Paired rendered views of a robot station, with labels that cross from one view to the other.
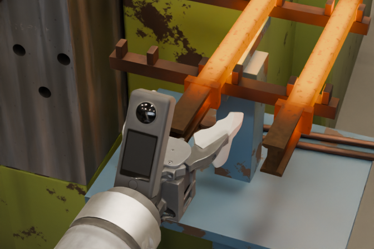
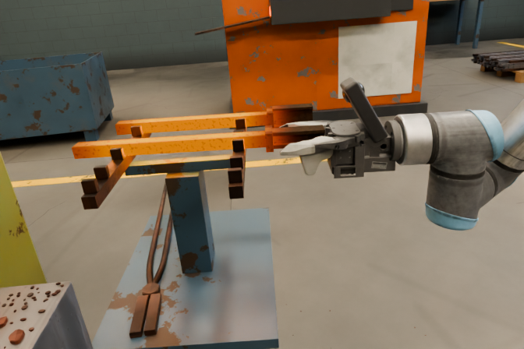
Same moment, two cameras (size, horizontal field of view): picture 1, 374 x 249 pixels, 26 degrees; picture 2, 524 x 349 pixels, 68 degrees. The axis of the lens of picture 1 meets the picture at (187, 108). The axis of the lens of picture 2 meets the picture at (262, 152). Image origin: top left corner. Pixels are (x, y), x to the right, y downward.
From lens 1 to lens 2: 126 cm
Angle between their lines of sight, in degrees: 91
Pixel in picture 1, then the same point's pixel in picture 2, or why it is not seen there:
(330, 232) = (243, 214)
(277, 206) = (232, 236)
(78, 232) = (441, 118)
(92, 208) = (421, 121)
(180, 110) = (304, 128)
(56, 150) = not seen: outside the picture
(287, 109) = (277, 107)
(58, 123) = not seen: outside the picture
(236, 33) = (196, 137)
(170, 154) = (345, 124)
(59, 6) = (77, 322)
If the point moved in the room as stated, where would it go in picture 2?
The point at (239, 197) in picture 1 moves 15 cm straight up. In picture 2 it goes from (231, 253) to (224, 190)
